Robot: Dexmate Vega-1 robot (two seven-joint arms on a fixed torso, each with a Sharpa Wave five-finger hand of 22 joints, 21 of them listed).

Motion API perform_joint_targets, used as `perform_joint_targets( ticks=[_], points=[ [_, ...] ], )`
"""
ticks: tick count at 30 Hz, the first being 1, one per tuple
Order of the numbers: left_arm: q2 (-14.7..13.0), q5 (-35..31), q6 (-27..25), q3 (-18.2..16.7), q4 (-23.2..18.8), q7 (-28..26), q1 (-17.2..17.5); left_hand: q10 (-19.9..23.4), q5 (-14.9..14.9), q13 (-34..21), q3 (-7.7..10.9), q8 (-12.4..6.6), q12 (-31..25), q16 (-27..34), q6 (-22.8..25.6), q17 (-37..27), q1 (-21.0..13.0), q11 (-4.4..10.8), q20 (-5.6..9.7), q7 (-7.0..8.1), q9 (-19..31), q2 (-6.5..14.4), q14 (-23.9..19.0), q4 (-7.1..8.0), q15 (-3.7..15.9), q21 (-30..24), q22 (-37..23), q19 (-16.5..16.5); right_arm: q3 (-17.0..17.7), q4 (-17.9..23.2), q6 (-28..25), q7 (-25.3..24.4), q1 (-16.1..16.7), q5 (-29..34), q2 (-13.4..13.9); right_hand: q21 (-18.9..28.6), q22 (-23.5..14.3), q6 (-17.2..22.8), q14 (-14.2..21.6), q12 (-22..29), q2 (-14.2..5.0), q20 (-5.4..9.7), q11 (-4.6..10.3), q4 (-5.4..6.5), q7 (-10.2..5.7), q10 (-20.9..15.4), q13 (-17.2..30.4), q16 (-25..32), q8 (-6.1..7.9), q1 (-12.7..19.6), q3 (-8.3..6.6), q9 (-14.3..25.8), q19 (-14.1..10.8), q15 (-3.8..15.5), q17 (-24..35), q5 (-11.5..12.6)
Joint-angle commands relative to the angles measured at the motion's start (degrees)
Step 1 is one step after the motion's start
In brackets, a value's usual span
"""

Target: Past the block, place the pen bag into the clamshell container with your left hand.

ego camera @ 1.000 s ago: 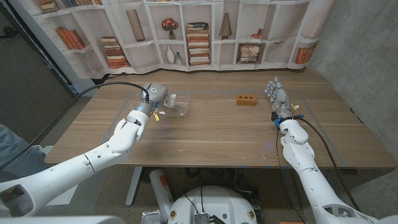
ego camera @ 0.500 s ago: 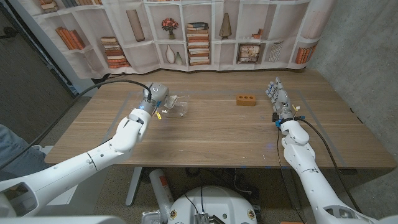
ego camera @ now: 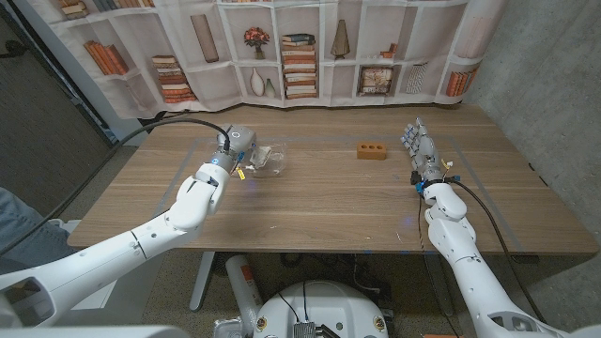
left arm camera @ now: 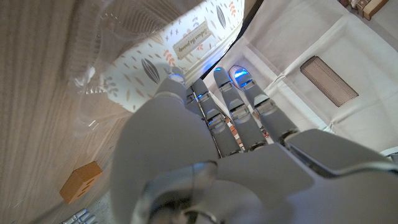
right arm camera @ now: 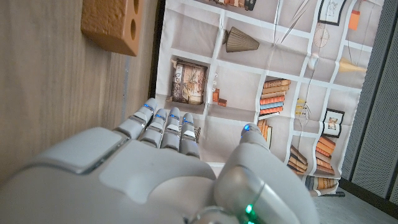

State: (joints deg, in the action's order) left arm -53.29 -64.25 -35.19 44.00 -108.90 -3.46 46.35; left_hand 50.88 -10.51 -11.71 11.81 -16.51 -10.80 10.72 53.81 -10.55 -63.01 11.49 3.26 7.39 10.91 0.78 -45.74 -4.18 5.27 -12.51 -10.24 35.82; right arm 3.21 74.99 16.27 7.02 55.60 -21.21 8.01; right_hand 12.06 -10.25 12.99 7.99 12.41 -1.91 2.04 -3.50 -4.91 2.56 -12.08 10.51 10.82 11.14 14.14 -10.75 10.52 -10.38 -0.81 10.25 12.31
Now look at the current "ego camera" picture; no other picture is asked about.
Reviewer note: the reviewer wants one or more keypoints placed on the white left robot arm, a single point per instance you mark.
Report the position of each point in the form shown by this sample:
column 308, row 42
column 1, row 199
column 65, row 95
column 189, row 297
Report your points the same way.
column 141, row 249

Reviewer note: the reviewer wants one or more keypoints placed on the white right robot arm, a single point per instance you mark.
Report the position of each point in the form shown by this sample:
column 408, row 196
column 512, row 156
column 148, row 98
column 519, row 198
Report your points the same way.
column 474, row 277

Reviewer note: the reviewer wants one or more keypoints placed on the person in blue jeans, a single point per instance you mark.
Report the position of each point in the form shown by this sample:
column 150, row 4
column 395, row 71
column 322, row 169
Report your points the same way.
column 28, row 230

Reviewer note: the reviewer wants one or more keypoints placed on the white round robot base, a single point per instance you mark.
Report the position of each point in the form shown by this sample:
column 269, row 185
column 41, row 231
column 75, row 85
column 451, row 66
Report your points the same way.
column 319, row 310

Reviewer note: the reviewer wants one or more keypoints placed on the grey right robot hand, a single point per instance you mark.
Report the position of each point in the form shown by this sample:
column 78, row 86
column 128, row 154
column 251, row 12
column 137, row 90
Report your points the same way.
column 422, row 148

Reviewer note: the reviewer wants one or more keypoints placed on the printed bookshelf backdrop cloth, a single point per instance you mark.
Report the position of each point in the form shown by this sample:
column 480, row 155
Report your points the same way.
column 324, row 51

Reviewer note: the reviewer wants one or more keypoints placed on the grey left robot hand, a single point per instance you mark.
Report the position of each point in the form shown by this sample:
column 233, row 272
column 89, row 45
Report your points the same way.
column 239, row 141

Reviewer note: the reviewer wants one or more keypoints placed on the white platform step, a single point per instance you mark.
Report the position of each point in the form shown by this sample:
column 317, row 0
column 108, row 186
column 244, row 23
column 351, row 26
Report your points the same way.
column 112, row 305

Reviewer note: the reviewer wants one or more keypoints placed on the clear plastic clamshell container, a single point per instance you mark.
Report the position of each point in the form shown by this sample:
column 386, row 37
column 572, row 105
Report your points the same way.
column 274, row 162

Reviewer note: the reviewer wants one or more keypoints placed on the brown brick block with holes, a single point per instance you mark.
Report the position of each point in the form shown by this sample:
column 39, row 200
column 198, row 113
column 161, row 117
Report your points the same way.
column 371, row 151

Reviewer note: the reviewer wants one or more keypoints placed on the cream leaf-print pen bag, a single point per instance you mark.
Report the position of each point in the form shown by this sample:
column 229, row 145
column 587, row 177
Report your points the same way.
column 260, row 156

